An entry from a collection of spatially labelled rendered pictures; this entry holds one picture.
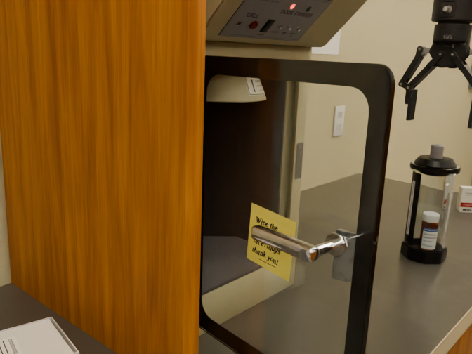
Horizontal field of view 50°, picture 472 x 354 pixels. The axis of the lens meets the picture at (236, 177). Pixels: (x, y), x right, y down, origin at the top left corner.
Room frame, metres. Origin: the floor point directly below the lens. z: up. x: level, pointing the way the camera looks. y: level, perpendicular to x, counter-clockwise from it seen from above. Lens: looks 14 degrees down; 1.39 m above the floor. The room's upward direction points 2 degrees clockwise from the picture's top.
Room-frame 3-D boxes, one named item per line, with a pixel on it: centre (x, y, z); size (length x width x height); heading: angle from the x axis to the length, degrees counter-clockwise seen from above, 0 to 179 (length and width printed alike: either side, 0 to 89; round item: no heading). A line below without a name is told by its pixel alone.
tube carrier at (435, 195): (1.13, -0.45, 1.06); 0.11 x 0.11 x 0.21
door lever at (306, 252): (0.51, -0.07, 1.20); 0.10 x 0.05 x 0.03; 41
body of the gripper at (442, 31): (1.13, -0.45, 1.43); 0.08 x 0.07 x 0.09; 50
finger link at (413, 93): (1.17, -0.40, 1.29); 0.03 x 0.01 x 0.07; 140
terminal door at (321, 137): (0.59, -0.04, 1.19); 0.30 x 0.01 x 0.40; 41
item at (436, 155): (1.13, -0.45, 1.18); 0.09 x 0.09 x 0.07
